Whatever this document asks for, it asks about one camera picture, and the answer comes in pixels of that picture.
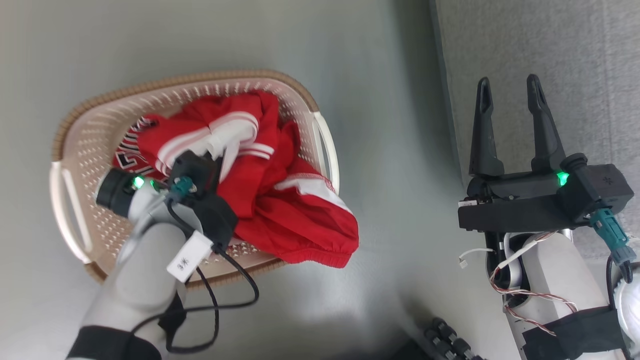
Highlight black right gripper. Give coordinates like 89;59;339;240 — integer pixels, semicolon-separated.
457;74;593;233

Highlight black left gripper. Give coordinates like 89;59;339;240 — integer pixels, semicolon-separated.
95;167;147;218

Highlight red white sports garment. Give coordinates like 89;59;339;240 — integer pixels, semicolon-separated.
112;90;360;269

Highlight beige perforated plastic laundry basket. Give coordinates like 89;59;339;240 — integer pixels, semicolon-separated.
49;69;341;292

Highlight grey fabric sofa seat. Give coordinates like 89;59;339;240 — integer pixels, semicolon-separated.
430;0;640;261

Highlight white paper tag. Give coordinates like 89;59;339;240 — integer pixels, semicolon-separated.
166;231;215;283

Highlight thin white wire with plug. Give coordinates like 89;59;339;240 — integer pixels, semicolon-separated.
458;247;495;269

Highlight teal cable connector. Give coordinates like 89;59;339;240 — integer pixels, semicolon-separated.
590;208;638;267

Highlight red white twisted wires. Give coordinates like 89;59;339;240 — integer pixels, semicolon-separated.
489;231;578;337

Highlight thin black cable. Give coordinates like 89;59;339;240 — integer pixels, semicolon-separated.
131;200;261;355

